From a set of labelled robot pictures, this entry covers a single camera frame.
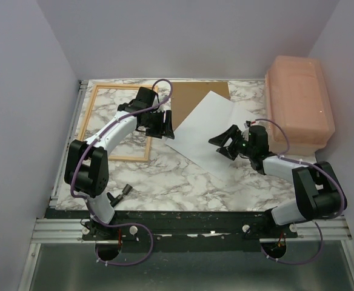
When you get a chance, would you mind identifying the black mounting base rail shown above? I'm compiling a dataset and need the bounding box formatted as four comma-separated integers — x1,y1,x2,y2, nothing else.
82,210,298,253

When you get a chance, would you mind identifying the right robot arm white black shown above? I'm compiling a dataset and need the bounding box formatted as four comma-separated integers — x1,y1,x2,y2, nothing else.
209,125,347,238

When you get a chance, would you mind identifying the aluminium extrusion rail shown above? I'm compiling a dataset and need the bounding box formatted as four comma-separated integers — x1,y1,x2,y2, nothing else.
30,218,90,244

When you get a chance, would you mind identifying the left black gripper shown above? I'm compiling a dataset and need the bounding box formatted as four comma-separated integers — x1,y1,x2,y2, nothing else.
143,109,175,139

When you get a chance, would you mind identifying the brown cardboard backing board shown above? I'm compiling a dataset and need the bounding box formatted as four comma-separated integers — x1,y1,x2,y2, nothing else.
171,81,230,131

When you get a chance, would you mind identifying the white photo paper sheet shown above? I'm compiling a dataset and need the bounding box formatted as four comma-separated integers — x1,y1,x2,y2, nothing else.
165,92,257,182

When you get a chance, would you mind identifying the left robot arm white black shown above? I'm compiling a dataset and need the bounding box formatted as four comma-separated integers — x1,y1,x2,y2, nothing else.
64,87,175,239

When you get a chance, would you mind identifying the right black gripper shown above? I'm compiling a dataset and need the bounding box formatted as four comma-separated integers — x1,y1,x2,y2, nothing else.
209,125,255,161

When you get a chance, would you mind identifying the black T-handle tool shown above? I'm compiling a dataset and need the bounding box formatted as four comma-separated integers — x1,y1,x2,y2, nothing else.
107,184,133,208

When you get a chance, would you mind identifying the translucent pink plastic box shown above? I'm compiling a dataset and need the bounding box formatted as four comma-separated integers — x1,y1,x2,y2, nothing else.
265,56,335,156

